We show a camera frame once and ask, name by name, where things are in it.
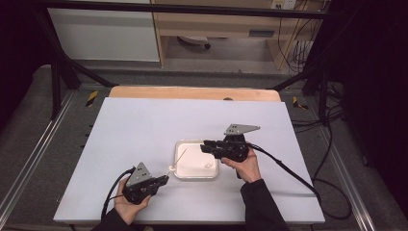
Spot black metal stand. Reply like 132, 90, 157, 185
270, 9, 331, 123
32, 6, 119, 120

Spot wooden table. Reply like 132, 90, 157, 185
109, 86, 282, 103

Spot chair base with caster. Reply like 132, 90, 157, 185
177, 36, 212, 50

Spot black frame crossbar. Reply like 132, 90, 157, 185
41, 0, 328, 20

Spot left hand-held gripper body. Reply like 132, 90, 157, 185
121, 162, 160, 206

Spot person's left hand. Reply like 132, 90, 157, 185
114, 177, 152, 225

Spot hanging black cables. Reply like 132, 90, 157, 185
277, 9, 314, 73

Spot white rectangular tray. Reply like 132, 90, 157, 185
173, 139, 220, 180

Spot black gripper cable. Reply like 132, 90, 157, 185
246, 142, 354, 220
100, 167, 138, 222

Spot light wooden desk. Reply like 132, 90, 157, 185
150, 0, 321, 70

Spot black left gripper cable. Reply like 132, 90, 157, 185
100, 167, 138, 222

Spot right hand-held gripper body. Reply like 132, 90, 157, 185
220, 123, 261, 163

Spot aluminium floor rail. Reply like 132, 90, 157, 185
320, 128, 376, 231
0, 90, 76, 210

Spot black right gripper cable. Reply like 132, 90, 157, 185
246, 142, 354, 220

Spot thin bamboo skewer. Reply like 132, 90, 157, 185
166, 147, 189, 177

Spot person's right hand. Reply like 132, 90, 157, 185
220, 147, 263, 184

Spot white wall socket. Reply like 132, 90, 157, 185
270, 0, 296, 10

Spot black floor cables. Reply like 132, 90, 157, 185
290, 105, 344, 133

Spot white cabinet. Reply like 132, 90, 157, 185
47, 8, 161, 63

